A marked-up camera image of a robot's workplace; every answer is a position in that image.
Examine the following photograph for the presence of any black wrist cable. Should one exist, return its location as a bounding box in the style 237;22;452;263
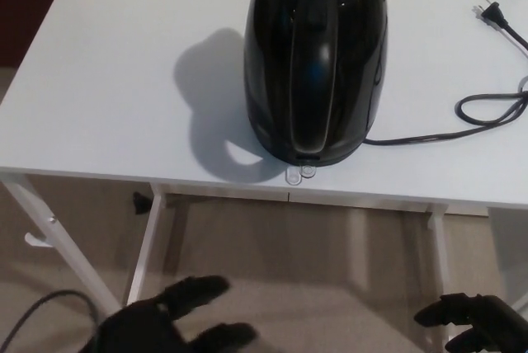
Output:
0;289;102;353

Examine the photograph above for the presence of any white metal-frame table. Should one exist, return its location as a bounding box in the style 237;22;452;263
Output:
0;0;528;353

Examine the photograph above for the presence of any black electric kettle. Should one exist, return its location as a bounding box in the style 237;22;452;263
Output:
243;0;389;161

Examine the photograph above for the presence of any white hook on table leg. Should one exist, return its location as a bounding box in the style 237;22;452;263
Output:
24;231;55;249

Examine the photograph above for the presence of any small black floor object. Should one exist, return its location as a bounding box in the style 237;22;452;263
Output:
131;191;152;216

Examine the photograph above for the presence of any black kettle base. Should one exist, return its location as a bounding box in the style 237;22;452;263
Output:
267;142;366;167

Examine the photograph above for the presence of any black power cord with plug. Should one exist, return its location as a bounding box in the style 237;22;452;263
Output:
362;0;528;146

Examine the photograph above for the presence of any clear kettle switch lever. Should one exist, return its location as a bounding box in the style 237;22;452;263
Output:
283;162;318;186

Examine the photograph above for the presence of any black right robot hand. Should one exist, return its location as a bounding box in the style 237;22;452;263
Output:
413;293;528;353

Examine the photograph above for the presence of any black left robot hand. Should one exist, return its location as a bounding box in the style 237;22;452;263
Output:
97;274;259;353

